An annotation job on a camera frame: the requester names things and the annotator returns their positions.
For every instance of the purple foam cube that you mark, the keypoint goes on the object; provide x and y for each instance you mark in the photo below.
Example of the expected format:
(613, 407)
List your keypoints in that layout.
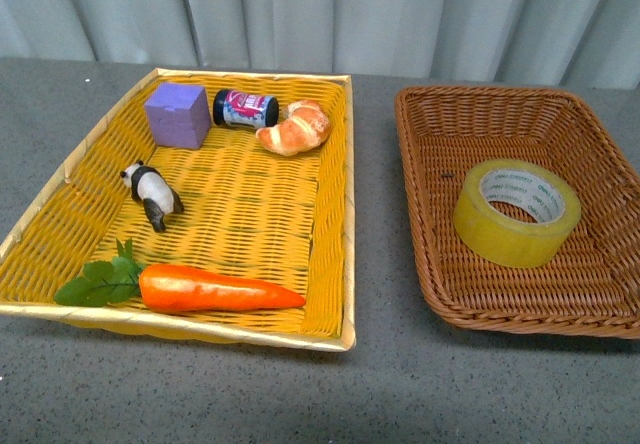
(178, 115)

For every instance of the brown wicker basket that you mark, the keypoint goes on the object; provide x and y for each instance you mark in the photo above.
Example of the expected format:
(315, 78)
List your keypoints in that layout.
(591, 286)

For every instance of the yellow tape roll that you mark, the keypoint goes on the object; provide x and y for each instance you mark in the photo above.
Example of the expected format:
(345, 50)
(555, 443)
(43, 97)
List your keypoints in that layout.
(514, 213)

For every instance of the toy orange carrot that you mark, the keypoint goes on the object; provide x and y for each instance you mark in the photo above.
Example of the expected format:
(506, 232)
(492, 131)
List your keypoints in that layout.
(170, 288)

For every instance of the yellow woven basket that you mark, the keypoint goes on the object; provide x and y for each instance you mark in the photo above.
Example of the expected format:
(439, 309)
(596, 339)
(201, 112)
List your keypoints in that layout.
(248, 213)

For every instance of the toy croissant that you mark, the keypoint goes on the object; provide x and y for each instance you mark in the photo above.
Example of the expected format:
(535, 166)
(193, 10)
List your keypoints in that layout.
(306, 127)

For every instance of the white curtain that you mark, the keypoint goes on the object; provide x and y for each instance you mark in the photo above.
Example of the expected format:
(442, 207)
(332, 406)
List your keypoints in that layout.
(575, 42)

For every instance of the small dark labelled jar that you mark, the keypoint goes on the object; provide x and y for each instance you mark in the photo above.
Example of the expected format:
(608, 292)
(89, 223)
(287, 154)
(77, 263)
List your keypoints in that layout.
(237, 108)

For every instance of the toy panda figure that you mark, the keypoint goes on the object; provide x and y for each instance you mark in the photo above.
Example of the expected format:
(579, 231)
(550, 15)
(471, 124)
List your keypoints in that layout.
(148, 187)

